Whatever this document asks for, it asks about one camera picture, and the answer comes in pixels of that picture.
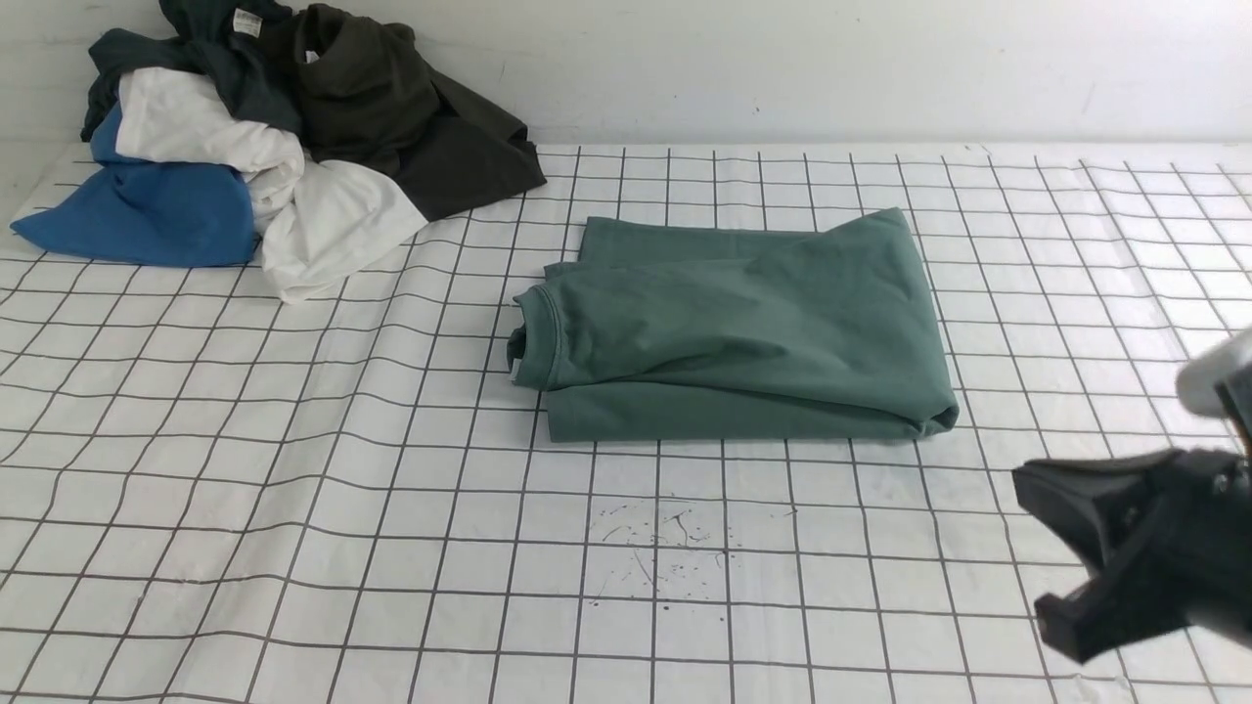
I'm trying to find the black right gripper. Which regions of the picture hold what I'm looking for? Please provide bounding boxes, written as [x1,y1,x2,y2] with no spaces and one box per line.
[1012,448,1251,664]

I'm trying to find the green long-sleeve top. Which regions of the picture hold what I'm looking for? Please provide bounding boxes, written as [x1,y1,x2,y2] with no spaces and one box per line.
[507,208,959,443]

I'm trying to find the white shirt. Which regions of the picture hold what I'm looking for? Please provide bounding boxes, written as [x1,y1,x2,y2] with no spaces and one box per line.
[115,66,426,304]

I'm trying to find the dark olive shirt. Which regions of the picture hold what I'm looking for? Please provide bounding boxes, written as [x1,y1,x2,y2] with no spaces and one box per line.
[262,4,547,222]

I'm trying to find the white grid-pattern tablecloth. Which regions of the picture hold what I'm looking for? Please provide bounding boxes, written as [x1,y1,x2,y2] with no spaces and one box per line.
[1,147,1249,703]

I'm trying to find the dark navy shirt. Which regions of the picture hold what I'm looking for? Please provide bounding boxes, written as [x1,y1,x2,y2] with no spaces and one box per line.
[79,1,300,142]

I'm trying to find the blue shirt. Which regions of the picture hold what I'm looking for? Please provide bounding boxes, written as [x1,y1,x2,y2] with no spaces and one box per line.
[13,106,255,268]

